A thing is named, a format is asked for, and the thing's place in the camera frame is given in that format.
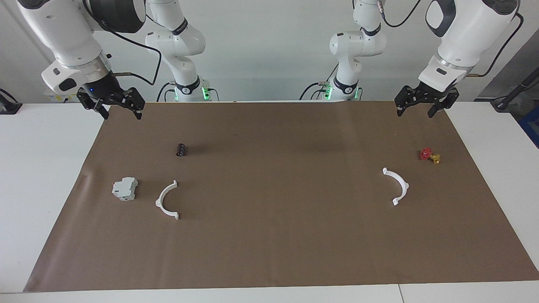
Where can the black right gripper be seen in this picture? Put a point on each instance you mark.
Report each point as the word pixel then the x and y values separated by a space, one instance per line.
pixel 105 86

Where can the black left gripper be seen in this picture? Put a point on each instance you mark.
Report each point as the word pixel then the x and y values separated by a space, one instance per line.
pixel 423 94

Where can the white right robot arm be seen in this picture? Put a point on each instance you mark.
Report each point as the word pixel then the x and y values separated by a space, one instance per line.
pixel 63 33

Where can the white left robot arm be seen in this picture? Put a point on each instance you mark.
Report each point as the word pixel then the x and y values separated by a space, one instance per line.
pixel 463 33

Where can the white power strip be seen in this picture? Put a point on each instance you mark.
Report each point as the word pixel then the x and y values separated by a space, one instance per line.
pixel 63 99

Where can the black cylindrical capacitor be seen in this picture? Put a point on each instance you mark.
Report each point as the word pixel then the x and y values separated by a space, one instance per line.
pixel 181 150

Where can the white circuit breaker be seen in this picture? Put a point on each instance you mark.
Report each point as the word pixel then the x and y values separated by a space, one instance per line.
pixel 125 189

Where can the dark grey partition panel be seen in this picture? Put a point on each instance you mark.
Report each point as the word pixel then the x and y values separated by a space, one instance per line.
pixel 497 89

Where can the black stand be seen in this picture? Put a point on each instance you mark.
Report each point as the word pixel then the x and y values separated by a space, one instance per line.
pixel 503 103

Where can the blue box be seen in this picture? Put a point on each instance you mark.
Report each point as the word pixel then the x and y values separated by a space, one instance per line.
pixel 531 126

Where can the brown paper mat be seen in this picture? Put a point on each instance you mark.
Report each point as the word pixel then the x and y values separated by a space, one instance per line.
pixel 269 235

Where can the black clamp mount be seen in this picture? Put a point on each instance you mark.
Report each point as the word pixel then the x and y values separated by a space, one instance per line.
pixel 10 108

